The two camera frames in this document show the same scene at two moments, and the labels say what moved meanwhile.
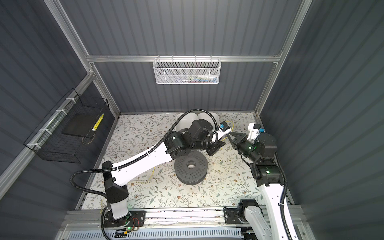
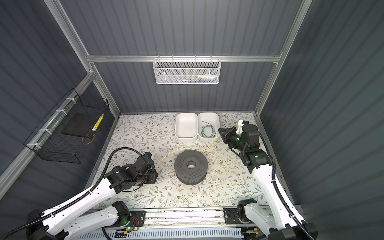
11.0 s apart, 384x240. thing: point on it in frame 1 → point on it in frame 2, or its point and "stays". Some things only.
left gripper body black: (206, 145) → (151, 178)
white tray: (186, 121) stays
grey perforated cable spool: (192, 168) stays
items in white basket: (201, 78) stays
